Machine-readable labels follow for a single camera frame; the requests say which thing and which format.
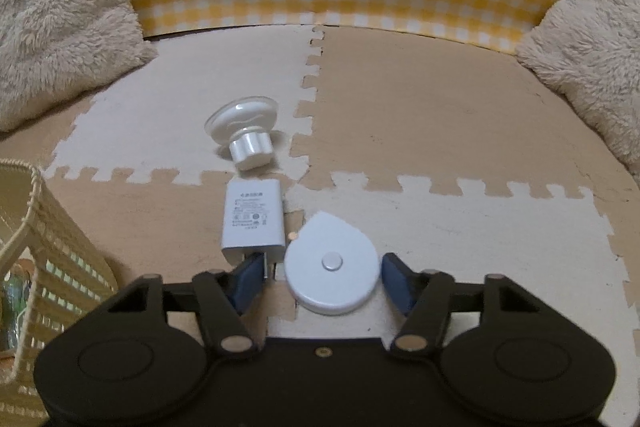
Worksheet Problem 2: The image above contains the white round tape measure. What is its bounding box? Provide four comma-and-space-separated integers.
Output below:
284, 210, 381, 315

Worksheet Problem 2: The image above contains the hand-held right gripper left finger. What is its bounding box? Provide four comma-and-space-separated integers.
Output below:
102, 253, 268, 355

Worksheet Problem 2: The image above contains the white foam puzzle mat tile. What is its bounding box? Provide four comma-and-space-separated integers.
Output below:
267, 172, 633, 340
45, 24, 326, 188

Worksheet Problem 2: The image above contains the large fluffy cream pillow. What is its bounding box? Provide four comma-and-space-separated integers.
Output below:
0, 0, 158, 132

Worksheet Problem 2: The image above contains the white suction cup holder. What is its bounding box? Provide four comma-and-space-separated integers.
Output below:
204, 96, 275, 172

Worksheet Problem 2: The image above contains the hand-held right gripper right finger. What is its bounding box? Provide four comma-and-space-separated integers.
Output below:
381, 253, 540, 355

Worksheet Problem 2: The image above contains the beige foam puzzle mat tile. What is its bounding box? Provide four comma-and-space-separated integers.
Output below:
40, 167, 306, 338
290, 27, 640, 202
0, 99, 96, 168

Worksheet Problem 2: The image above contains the cream plastic lattice basket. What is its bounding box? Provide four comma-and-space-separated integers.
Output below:
0, 159, 121, 388

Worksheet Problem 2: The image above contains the clear plastic bottle green cap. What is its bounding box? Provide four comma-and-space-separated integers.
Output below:
0, 259, 36, 350

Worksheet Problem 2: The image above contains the white charger plug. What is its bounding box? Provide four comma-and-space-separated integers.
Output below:
217, 179, 285, 280

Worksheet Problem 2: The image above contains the small fluffy cream pillow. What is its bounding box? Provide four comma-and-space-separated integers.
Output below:
515, 0, 640, 180

